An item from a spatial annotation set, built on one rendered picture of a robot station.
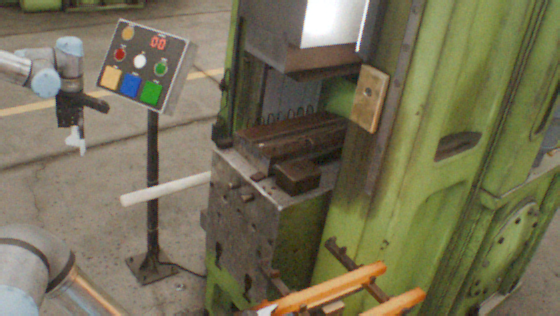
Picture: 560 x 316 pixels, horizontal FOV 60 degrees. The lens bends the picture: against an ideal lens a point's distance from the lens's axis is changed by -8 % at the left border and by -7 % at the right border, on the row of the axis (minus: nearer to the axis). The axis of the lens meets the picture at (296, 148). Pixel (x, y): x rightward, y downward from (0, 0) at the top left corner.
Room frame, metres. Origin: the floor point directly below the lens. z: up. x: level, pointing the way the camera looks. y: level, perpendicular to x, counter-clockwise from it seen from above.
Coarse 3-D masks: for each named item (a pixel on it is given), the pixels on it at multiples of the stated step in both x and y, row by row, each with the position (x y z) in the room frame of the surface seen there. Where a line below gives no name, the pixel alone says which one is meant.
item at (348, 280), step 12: (372, 264) 0.99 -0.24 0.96; (384, 264) 0.99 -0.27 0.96; (348, 276) 0.93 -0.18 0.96; (360, 276) 0.94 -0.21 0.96; (312, 288) 0.87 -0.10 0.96; (324, 288) 0.87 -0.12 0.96; (336, 288) 0.88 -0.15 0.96; (348, 288) 0.91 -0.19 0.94; (264, 300) 0.80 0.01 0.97; (276, 300) 0.81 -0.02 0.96; (288, 300) 0.82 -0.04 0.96; (300, 300) 0.82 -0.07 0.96; (312, 300) 0.84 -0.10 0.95; (240, 312) 0.74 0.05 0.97; (276, 312) 0.77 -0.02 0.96; (288, 312) 0.80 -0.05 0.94
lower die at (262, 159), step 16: (320, 112) 1.77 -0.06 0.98; (256, 128) 1.55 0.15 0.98; (272, 128) 1.56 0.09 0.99; (288, 128) 1.58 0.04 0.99; (336, 128) 1.63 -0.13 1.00; (240, 144) 1.48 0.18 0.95; (272, 144) 1.43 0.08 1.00; (304, 144) 1.48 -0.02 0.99; (320, 144) 1.51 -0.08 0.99; (336, 144) 1.57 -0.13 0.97; (256, 160) 1.41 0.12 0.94; (272, 160) 1.37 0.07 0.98
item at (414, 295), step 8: (416, 288) 0.92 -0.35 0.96; (400, 296) 0.89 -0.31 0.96; (408, 296) 0.89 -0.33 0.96; (416, 296) 0.90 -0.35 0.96; (424, 296) 0.91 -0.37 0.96; (384, 304) 0.85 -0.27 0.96; (392, 304) 0.86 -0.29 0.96; (400, 304) 0.86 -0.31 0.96; (408, 304) 0.87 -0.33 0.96; (368, 312) 0.82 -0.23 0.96; (376, 312) 0.82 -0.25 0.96; (384, 312) 0.83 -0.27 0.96; (392, 312) 0.84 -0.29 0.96
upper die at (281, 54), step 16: (256, 32) 1.47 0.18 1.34; (256, 48) 1.46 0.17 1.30; (272, 48) 1.41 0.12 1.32; (288, 48) 1.37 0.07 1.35; (304, 48) 1.41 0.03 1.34; (320, 48) 1.45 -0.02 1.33; (336, 48) 1.50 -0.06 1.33; (352, 48) 1.55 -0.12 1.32; (272, 64) 1.40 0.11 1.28; (288, 64) 1.37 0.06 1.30; (304, 64) 1.42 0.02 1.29; (320, 64) 1.46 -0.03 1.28; (336, 64) 1.51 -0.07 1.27
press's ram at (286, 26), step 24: (264, 0) 1.46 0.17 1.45; (288, 0) 1.39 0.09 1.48; (312, 0) 1.34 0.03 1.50; (336, 0) 1.40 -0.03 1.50; (360, 0) 1.47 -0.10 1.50; (264, 24) 1.45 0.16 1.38; (288, 24) 1.37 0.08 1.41; (312, 24) 1.35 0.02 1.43; (336, 24) 1.41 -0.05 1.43; (360, 24) 1.48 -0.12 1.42
